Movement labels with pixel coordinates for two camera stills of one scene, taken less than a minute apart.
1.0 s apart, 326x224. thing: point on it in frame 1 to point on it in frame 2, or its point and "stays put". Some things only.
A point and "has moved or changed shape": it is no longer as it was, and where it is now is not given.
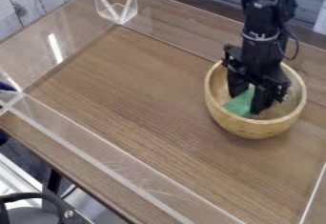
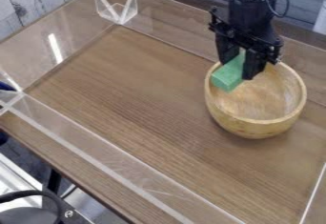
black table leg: x=55 y=179 stays put
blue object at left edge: x=6 y=86 stays put
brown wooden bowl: x=265 y=124 stays put
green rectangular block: x=241 y=103 has moved or changed shape
